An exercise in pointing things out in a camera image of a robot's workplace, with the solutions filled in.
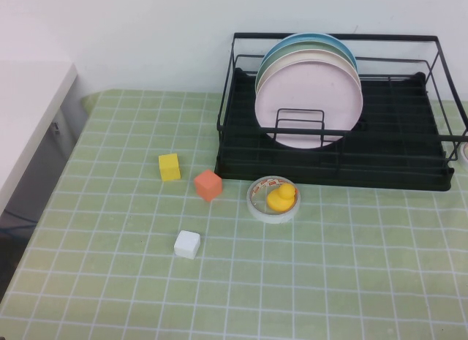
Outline yellow rubber duck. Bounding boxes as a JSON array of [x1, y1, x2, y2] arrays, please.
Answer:
[[265, 183, 297, 213]]

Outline pink round plate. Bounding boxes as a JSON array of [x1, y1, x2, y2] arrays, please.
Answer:
[[254, 61, 364, 150]]

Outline black wire dish rack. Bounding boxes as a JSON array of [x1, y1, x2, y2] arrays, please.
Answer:
[[214, 31, 468, 192]]

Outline green round plate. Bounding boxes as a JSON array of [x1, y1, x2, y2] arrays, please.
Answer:
[[258, 39, 358, 76]]

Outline yellow cube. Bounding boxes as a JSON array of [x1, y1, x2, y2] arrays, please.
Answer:
[[157, 153, 182, 182]]

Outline white cube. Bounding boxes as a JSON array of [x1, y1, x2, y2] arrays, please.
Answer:
[[173, 230, 202, 261]]

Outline cream round plate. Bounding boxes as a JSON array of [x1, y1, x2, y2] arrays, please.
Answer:
[[254, 48, 363, 99]]

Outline blue round plate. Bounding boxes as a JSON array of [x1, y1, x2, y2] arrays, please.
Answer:
[[262, 32, 358, 72]]

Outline orange cube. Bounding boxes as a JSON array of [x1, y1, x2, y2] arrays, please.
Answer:
[[193, 169, 223, 203]]

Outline green checked tablecloth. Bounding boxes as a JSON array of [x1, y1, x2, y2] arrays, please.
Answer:
[[0, 88, 468, 340]]

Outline white cabinet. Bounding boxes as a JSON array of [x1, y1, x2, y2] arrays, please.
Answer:
[[0, 61, 91, 216]]

